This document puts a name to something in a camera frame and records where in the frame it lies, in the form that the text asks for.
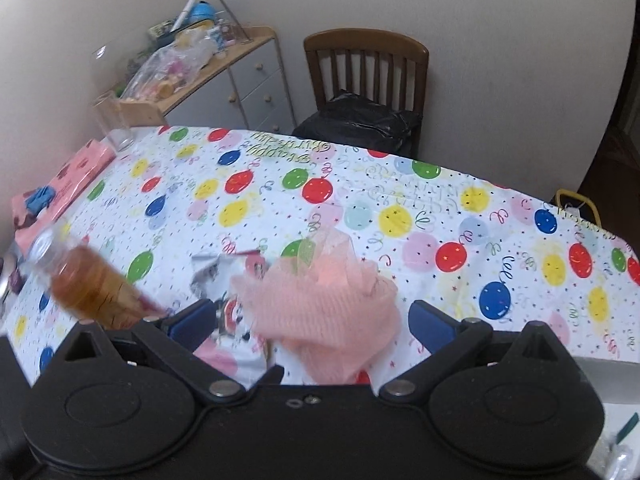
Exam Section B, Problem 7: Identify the white tube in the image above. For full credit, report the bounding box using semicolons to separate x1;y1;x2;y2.
170;0;202;33

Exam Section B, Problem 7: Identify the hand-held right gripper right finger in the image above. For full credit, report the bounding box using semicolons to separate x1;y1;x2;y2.
380;300;576;403

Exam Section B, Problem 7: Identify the balloon print tablecloth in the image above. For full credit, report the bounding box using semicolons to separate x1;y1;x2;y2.
10;125;640;386

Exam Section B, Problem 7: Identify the black plastic bag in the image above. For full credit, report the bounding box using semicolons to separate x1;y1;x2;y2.
291;89;423;157

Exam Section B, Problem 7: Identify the small blue toy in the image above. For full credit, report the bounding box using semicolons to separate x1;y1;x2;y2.
26;186;55;213

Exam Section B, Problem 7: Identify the yellow handled bag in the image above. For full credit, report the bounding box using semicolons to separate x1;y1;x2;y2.
552;189;618;236

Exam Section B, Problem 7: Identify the cat print foil packet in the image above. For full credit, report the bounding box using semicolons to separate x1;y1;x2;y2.
191;247;286;386

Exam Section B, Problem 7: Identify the pink patterned box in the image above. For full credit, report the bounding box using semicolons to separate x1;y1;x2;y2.
12;139;116;246

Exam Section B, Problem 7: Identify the amber tea bottle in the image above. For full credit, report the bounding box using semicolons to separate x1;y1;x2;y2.
27;232;168;331

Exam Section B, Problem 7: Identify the wooden side cabinet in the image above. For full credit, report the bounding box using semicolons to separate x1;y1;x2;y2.
117;25;296;133

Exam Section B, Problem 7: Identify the plastic bag of toys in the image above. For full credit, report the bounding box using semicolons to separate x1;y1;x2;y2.
120;35;218;102

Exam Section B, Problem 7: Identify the brown wooden chair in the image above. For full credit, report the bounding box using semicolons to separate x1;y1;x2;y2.
303;29;430;158

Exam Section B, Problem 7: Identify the dark green band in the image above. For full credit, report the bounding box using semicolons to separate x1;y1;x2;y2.
616;412;640;444

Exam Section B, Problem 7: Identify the pink mesh bath pouf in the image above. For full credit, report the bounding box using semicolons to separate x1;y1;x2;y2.
232;227;401;386

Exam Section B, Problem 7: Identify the clear drinking glass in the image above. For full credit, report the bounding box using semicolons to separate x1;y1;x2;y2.
91;91;135;152

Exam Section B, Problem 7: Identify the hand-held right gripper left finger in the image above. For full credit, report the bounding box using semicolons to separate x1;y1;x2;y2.
62;299;248;403

